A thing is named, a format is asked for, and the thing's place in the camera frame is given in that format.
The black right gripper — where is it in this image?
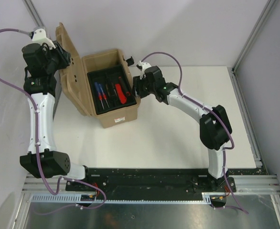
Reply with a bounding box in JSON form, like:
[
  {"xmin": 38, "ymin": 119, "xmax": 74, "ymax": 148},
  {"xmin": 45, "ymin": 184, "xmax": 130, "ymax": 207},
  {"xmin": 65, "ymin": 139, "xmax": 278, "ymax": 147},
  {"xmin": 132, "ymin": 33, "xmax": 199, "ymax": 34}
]
[{"xmin": 130, "ymin": 75, "xmax": 156, "ymax": 98}]

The blue handled screwdriver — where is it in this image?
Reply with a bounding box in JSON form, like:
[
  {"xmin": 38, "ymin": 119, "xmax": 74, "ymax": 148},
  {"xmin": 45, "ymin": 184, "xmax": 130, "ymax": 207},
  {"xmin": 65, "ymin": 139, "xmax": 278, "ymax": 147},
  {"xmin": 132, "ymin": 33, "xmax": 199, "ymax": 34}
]
[
  {"xmin": 94, "ymin": 82, "xmax": 104, "ymax": 109},
  {"xmin": 98, "ymin": 83, "xmax": 110, "ymax": 108}
]

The black tool box tray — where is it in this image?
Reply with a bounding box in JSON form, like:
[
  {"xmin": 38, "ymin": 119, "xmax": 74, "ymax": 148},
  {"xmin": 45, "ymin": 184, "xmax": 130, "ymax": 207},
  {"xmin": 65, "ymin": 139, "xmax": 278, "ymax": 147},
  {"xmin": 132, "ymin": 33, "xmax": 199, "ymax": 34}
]
[{"xmin": 87, "ymin": 64, "xmax": 136, "ymax": 115}]

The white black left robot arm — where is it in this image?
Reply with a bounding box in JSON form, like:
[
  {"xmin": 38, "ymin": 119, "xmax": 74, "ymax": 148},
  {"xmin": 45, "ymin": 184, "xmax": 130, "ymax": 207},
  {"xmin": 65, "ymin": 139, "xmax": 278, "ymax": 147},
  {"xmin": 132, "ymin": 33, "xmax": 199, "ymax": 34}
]
[{"xmin": 20, "ymin": 41, "xmax": 93, "ymax": 191}]

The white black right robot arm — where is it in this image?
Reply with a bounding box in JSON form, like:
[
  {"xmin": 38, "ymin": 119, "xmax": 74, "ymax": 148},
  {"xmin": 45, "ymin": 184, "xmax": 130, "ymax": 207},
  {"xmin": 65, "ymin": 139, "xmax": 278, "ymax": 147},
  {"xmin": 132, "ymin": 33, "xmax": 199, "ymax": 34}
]
[{"xmin": 133, "ymin": 62, "xmax": 234, "ymax": 191}]

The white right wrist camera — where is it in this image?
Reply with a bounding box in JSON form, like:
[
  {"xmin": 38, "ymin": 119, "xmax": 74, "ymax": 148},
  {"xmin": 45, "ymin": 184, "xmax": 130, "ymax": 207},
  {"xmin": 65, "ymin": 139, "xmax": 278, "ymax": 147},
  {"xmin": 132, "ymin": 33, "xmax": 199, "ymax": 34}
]
[{"xmin": 136, "ymin": 61, "xmax": 151, "ymax": 79}]

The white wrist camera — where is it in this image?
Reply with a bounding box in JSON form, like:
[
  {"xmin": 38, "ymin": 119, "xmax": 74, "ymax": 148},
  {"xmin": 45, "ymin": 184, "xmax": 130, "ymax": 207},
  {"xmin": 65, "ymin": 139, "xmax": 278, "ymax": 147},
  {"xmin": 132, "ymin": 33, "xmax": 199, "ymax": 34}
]
[
  {"xmin": 136, "ymin": 61, "xmax": 151, "ymax": 79},
  {"xmin": 30, "ymin": 28, "xmax": 55, "ymax": 49}
]

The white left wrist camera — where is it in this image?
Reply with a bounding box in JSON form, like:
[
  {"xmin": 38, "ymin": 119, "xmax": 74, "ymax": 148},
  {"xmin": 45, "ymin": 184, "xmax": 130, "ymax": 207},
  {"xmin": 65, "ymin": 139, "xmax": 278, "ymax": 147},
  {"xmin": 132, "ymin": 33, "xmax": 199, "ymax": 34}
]
[{"xmin": 30, "ymin": 28, "xmax": 55, "ymax": 49}]

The left aluminium frame post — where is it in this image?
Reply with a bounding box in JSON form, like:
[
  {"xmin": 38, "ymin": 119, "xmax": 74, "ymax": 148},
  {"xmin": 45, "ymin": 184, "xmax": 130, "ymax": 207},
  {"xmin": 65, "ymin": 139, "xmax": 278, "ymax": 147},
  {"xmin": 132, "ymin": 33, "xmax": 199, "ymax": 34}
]
[{"xmin": 22, "ymin": 0, "xmax": 64, "ymax": 72}]

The aluminium frame post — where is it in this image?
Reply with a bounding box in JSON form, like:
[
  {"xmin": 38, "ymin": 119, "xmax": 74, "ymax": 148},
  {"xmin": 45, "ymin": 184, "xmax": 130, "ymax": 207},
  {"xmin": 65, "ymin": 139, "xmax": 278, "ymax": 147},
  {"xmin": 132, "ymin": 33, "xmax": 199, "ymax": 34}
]
[
  {"xmin": 232, "ymin": 0, "xmax": 280, "ymax": 72},
  {"xmin": 22, "ymin": 0, "xmax": 64, "ymax": 72}
]

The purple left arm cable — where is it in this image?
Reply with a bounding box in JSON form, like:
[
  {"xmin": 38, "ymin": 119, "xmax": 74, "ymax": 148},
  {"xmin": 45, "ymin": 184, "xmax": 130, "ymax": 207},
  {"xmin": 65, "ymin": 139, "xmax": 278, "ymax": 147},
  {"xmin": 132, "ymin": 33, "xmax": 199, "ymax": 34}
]
[{"xmin": 0, "ymin": 28, "xmax": 107, "ymax": 214}]

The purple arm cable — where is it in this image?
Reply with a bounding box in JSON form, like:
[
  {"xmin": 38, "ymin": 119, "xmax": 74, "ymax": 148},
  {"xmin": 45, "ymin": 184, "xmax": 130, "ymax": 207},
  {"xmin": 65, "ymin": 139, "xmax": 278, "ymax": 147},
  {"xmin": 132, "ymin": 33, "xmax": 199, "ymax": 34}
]
[
  {"xmin": 0, "ymin": 28, "xmax": 107, "ymax": 214},
  {"xmin": 140, "ymin": 51, "xmax": 249, "ymax": 214}
]

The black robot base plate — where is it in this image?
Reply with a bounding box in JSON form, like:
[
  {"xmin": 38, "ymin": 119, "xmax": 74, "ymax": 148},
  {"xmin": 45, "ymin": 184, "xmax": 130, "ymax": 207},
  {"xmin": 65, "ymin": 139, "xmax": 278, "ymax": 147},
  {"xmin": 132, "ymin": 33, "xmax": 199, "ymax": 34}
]
[{"xmin": 65, "ymin": 167, "xmax": 237, "ymax": 194}]

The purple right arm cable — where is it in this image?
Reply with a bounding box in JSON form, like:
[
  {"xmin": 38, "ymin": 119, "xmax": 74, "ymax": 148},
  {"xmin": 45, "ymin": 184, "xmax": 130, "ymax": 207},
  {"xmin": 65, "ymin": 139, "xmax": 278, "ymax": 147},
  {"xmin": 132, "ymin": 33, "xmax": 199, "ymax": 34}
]
[{"xmin": 140, "ymin": 51, "xmax": 249, "ymax": 214}]

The grey slotted cable duct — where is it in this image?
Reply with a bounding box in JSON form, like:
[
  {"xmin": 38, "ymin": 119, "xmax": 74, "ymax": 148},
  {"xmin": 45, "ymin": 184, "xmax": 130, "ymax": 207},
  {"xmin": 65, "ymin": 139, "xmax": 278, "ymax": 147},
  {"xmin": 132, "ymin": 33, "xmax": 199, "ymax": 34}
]
[{"xmin": 30, "ymin": 193, "xmax": 226, "ymax": 204}]

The right aluminium frame post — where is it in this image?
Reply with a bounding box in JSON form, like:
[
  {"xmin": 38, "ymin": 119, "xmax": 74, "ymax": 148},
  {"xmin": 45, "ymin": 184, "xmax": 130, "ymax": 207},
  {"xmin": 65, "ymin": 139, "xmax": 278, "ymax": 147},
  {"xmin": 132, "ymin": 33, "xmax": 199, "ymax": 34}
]
[{"xmin": 232, "ymin": 0, "xmax": 280, "ymax": 72}]

